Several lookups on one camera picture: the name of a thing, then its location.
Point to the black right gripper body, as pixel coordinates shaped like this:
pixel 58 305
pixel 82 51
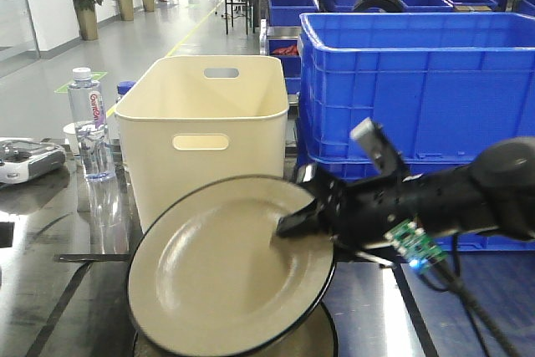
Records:
pixel 355 214

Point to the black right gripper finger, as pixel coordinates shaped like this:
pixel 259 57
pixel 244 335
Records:
pixel 304 222

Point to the beige plate black-rimmed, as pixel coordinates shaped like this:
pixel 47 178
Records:
pixel 212 278
pixel 315 336

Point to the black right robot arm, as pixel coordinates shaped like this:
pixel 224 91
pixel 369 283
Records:
pixel 492 195

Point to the green circuit board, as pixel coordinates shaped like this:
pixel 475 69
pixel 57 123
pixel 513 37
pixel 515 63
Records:
pixel 415 246

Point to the cream plastic basket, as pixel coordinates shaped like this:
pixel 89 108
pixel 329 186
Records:
pixel 191 120

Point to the large blue plastic crate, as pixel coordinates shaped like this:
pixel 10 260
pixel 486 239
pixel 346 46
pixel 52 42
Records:
pixel 444 86

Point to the blue-capped bottle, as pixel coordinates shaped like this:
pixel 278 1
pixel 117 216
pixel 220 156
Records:
pixel 123 88

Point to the clear water bottle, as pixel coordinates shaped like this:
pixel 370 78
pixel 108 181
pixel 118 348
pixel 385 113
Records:
pixel 90 126

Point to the white paper cup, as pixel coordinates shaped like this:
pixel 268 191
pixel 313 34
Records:
pixel 71 138

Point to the grey white handheld device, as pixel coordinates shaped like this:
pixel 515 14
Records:
pixel 24 160

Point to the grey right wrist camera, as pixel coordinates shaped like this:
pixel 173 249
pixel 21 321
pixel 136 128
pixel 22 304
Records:
pixel 371 138

